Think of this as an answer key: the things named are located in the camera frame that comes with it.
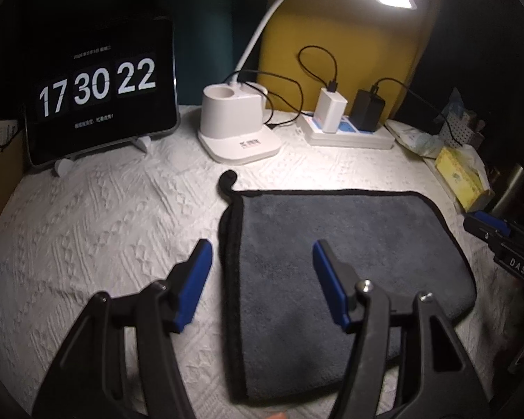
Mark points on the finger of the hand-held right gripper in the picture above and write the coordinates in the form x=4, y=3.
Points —
x=480, y=232
x=491, y=221

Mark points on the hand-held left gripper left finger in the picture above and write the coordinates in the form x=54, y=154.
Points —
x=196, y=281

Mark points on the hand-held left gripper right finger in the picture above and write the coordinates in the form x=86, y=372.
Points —
x=329, y=286

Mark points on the grey towel with black edge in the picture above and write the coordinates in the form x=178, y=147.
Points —
x=345, y=279

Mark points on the dark metal bottle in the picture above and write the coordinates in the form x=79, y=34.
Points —
x=513, y=192

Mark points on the yellow box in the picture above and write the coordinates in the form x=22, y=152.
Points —
x=460, y=174

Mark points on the white textured tablecloth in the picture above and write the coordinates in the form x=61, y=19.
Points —
x=113, y=235

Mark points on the white perforated basket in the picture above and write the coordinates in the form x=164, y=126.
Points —
x=460, y=122

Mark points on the white tissue packet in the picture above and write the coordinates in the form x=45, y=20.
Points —
x=417, y=137

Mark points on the white tablet stand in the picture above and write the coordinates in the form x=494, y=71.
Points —
x=144, y=143

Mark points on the white power strip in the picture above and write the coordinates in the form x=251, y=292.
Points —
x=353, y=137

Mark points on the white desk lamp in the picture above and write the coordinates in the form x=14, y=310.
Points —
x=238, y=131

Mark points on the black charger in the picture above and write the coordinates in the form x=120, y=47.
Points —
x=369, y=109

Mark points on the white charger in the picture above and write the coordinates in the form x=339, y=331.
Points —
x=330, y=109

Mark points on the tablet with clock display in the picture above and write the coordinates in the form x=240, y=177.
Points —
x=100, y=91

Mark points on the cardboard box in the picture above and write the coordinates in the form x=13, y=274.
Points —
x=2, y=183

